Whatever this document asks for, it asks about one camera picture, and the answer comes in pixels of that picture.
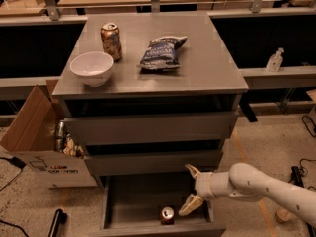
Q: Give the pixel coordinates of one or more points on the white ceramic bowl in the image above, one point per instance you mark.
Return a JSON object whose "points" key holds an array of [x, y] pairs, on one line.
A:
{"points": [[93, 69]]}

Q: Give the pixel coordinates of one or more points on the round wooden floor disc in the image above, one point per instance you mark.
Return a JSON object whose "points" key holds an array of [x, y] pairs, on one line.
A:
{"points": [[283, 215]]}

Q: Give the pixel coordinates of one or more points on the black stand bar right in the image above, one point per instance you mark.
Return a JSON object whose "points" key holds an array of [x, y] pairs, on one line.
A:
{"points": [[297, 178]]}

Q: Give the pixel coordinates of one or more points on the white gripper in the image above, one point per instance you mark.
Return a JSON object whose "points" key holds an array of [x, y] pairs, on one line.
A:
{"points": [[204, 185]]}

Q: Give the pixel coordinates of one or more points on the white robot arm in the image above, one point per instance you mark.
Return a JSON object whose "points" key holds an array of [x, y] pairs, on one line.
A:
{"points": [[244, 182]]}

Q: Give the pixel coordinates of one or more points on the open cardboard box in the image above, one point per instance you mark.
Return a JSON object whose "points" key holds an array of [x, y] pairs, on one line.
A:
{"points": [[31, 138]]}

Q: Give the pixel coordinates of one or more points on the cans inside cardboard box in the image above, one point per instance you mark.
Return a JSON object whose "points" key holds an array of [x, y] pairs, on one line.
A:
{"points": [[64, 142]]}

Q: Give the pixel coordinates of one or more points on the blue chip bag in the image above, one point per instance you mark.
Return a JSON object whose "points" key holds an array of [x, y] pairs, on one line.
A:
{"points": [[161, 53]]}

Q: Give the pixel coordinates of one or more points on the grey top drawer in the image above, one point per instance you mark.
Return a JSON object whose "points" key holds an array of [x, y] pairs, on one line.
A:
{"points": [[151, 128]]}

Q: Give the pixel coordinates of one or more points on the black tool bottom left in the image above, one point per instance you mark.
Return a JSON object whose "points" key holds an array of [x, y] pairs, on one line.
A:
{"points": [[59, 218]]}

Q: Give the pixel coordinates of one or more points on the red coke can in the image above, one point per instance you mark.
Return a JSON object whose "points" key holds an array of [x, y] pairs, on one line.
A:
{"points": [[167, 215]]}

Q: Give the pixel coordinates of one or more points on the clear sanitizer bottle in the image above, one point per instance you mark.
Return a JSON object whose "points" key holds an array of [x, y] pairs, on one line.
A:
{"points": [[275, 61]]}

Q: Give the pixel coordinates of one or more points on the grey drawer cabinet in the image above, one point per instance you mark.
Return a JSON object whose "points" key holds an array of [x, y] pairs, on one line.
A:
{"points": [[208, 81]]}

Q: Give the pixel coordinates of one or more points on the grey middle drawer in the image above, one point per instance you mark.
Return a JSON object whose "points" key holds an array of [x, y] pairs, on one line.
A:
{"points": [[143, 163]]}

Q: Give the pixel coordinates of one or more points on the grey open bottom drawer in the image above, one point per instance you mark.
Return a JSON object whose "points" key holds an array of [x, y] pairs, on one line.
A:
{"points": [[132, 206]]}

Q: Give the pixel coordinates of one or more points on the brown blue soda can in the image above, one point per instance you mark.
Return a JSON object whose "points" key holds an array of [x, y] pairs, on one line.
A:
{"points": [[110, 37]]}

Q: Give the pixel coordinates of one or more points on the black power adapter left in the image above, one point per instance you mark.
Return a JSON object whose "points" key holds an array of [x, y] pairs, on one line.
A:
{"points": [[17, 162]]}

